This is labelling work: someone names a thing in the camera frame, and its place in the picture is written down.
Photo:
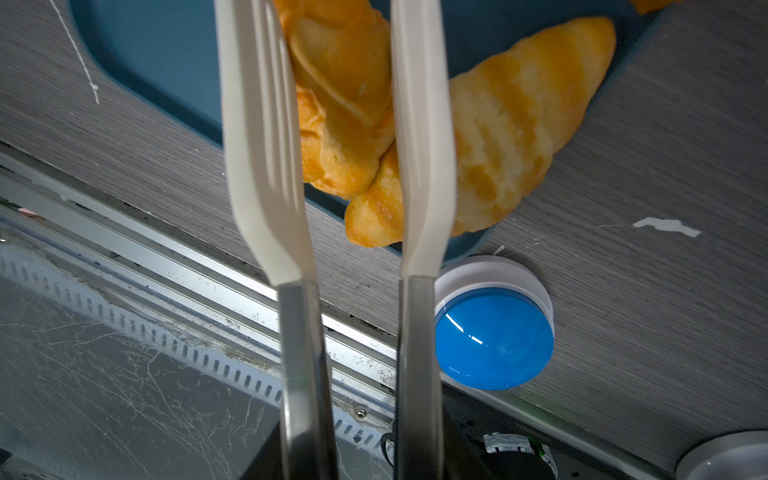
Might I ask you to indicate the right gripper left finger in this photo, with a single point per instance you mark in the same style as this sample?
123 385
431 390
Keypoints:
267 465

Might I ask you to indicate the metal tongs white tips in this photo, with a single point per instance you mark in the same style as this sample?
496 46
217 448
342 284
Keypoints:
262 155

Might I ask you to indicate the long braided bread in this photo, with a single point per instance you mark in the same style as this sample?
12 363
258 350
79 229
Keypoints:
643 7

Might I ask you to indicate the teal tray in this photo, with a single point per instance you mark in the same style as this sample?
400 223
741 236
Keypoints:
165 51

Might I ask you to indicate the round bun bread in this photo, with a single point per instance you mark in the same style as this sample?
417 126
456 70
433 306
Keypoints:
341 58

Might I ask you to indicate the croissant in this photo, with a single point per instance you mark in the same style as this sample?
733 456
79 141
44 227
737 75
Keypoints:
515 110

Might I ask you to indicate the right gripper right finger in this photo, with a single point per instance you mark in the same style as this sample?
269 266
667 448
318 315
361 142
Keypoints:
463 461

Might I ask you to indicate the blue push button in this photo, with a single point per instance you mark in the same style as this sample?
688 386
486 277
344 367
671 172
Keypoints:
494 323

